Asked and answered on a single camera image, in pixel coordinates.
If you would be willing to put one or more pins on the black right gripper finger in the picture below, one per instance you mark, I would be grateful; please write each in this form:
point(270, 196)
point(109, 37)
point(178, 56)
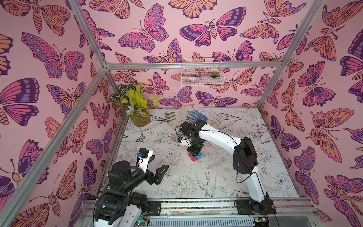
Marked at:
point(198, 150)
point(191, 149)

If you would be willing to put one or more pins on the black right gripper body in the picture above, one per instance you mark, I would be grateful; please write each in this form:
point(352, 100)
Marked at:
point(195, 148)

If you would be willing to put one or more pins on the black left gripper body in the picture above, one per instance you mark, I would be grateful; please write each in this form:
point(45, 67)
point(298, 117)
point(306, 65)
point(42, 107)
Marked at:
point(147, 176)

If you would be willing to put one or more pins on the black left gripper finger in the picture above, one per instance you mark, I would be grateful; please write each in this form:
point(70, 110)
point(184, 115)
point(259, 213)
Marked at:
point(146, 161)
point(160, 172)

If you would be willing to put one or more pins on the long red lego brick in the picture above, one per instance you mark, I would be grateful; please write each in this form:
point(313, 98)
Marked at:
point(194, 159)

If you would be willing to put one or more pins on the long blue lego brick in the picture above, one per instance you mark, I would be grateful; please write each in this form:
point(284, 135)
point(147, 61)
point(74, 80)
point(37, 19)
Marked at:
point(199, 156)

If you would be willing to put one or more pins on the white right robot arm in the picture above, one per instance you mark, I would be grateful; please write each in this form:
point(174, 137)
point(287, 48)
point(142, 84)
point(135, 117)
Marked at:
point(245, 163)

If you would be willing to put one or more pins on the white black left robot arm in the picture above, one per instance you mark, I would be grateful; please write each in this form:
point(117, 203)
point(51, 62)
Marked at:
point(119, 205)

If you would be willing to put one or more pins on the blue dotted work glove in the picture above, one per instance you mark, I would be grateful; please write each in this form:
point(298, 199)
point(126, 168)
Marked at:
point(194, 115)

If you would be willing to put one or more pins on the white green work glove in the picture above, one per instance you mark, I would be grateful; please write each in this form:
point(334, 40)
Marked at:
point(178, 115)

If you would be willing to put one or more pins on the small green item in basket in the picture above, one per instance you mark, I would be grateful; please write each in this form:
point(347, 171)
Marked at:
point(214, 74)

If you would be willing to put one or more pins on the potted plant in glass vase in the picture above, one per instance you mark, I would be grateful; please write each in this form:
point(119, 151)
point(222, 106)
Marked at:
point(130, 99)

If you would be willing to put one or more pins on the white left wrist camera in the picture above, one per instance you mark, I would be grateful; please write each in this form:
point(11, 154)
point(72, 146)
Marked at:
point(143, 157)

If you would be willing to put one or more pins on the white wire basket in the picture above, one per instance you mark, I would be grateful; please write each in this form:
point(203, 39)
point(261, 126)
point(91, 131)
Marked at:
point(196, 74)

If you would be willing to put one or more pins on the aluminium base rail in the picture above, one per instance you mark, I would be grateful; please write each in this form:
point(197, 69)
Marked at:
point(227, 212)

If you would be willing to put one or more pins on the aluminium frame profile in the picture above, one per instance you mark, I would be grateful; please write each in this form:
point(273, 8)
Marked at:
point(20, 195)

